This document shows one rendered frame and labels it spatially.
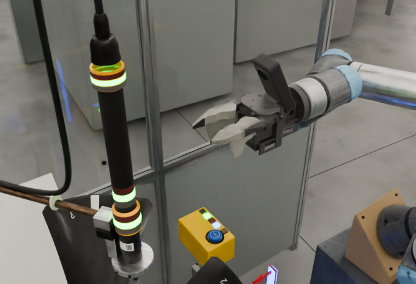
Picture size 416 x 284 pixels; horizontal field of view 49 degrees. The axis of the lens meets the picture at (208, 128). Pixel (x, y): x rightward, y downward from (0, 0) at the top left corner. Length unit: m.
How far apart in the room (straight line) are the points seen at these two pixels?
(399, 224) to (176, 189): 0.88
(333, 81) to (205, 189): 1.16
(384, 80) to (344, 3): 4.44
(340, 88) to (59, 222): 0.62
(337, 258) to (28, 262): 0.86
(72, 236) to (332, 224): 2.22
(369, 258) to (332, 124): 2.64
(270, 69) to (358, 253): 0.81
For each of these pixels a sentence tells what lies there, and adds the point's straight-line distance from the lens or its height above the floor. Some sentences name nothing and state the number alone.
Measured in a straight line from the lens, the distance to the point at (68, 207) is 0.79.
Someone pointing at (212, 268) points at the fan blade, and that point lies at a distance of 1.11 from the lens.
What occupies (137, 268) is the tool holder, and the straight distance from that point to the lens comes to 0.79.
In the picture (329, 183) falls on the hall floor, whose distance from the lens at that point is 3.31.
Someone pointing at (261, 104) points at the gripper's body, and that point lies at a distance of 0.79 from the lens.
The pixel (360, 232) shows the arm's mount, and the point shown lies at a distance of 1.37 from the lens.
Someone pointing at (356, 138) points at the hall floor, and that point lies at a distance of 3.82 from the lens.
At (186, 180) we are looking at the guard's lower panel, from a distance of 1.85.
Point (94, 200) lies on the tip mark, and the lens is 0.96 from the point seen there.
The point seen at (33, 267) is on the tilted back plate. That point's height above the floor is 1.22.
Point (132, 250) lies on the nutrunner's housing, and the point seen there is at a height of 1.50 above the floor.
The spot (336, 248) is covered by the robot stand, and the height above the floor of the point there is 1.00.
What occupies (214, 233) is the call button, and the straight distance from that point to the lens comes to 1.36.
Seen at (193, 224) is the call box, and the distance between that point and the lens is 1.40.
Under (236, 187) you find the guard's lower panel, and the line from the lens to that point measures 2.08.
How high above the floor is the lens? 2.07
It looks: 33 degrees down
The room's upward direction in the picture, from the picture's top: straight up
